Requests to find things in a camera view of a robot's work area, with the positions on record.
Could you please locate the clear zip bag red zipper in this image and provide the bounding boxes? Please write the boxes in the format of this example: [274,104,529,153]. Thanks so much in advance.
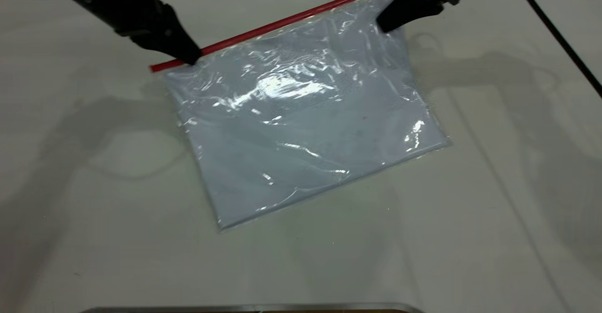
[149,0,453,233]

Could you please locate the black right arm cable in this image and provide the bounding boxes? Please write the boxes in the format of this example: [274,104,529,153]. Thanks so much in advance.
[486,0,602,98]

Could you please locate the silver metal frame edge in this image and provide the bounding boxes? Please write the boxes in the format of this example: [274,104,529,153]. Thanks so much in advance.
[79,302,425,313]

